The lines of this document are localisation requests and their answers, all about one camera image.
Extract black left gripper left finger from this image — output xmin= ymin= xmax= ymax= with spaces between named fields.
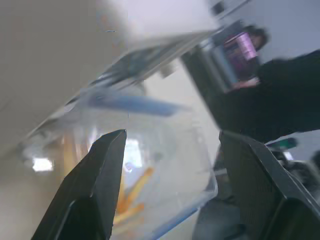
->
xmin=31 ymin=129 xmax=128 ymax=240

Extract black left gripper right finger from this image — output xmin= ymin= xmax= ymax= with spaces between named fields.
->
xmin=218 ymin=129 xmax=320 ymax=240

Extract clear plastic food container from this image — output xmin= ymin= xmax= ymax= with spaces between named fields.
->
xmin=23 ymin=82 xmax=219 ymax=240

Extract orange food sticks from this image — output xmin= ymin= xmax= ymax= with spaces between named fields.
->
xmin=113 ymin=166 xmax=155 ymax=226

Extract person's bare hand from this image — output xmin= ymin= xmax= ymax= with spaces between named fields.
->
xmin=231 ymin=77 xmax=261 ymax=91

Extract green marker pen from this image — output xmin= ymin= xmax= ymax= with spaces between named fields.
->
xmin=270 ymin=137 xmax=299 ymax=149

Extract person in black clothes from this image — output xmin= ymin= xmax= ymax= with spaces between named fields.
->
xmin=181 ymin=24 xmax=320 ymax=145

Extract pink purple cylindrical object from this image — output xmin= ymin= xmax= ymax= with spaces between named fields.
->
xmin=223 ymin=31 xmax=259 ymax=77

